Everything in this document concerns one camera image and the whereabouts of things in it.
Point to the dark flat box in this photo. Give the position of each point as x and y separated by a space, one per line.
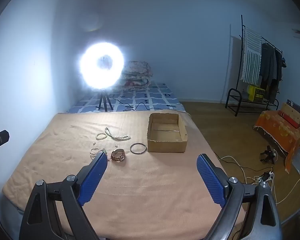
296 106

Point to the orange patterned cloth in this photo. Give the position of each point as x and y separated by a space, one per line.
272 125

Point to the grey hanging jacket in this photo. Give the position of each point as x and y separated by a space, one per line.
266 65

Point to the tan cardboard box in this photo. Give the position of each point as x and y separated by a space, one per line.
288 108

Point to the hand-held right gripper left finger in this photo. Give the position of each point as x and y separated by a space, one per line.
95 177

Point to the black device on floor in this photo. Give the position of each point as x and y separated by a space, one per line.
268 154

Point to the thin dark bangle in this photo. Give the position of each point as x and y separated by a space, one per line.
130 150

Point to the white power strip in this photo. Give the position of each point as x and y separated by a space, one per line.
265 176

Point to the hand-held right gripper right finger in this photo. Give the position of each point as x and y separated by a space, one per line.
210 177

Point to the black clothes rack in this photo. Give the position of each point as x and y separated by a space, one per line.
240 55

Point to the red flat box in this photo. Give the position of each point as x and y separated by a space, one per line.
291 120

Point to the black tripod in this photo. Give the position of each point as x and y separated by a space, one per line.
102 100

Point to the yellow crate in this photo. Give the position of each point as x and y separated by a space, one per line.
255 93

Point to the blue patterned bed sheet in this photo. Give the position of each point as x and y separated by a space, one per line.
155 97

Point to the striped hanging towel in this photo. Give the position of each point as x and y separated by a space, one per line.
251 57

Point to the white leaning board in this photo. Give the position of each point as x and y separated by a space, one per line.
230 55

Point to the black hanging garment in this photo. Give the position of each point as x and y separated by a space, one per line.
278 67

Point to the folded floral quilt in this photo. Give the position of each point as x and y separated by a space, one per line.
137 73

